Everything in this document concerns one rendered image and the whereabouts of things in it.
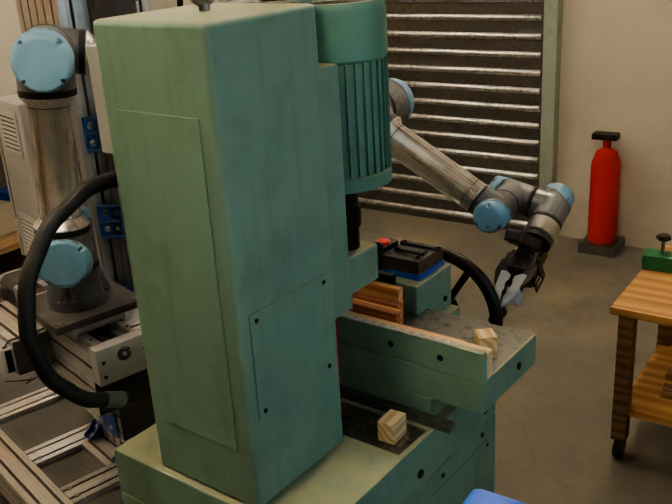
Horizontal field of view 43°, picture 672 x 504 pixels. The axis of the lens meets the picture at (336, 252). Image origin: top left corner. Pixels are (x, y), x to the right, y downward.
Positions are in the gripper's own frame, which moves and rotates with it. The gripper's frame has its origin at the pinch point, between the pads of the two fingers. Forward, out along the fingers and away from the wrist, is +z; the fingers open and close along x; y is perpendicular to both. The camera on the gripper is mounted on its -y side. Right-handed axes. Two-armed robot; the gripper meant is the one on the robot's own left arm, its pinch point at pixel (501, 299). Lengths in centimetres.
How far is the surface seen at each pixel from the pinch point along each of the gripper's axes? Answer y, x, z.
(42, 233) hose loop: -82, 25, 59
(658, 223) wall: 186, 39, -186
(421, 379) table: -25.9, -6.8, 36.6
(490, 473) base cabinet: 9.1, -10.7, 35.1
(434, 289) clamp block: -19.0, 4.3, 13.4
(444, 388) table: -25.6, -11.3, 36.8
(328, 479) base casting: -31, -4, 61
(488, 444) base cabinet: 1.2, -11.2, 32.6
